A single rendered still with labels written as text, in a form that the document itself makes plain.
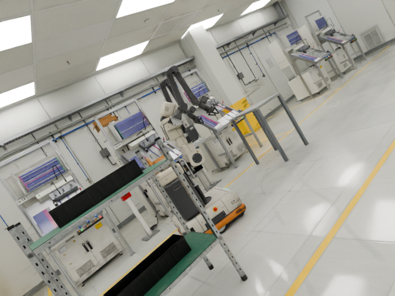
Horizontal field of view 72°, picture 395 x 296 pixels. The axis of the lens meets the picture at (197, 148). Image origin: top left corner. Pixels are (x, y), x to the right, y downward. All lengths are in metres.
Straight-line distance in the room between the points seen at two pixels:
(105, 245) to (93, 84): 3.47
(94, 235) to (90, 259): 0.31
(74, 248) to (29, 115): 2.87
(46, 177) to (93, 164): 1.77
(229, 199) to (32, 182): 2.63
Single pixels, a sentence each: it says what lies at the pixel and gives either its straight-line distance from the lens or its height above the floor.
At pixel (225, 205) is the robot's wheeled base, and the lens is 2.73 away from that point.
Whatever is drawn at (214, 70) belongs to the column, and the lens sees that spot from 7.04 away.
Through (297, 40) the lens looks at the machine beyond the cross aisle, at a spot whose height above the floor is 1.42.
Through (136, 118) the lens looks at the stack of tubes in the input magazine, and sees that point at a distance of 4.59.
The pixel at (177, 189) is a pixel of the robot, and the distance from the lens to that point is 2.62.
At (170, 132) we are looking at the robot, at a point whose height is 1.09.
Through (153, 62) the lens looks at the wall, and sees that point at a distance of 6.96.
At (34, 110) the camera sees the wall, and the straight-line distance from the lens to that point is 5.99.
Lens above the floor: 1.07
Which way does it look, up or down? 5 degrees down
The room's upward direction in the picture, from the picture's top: 32 degrees counter-clockwise
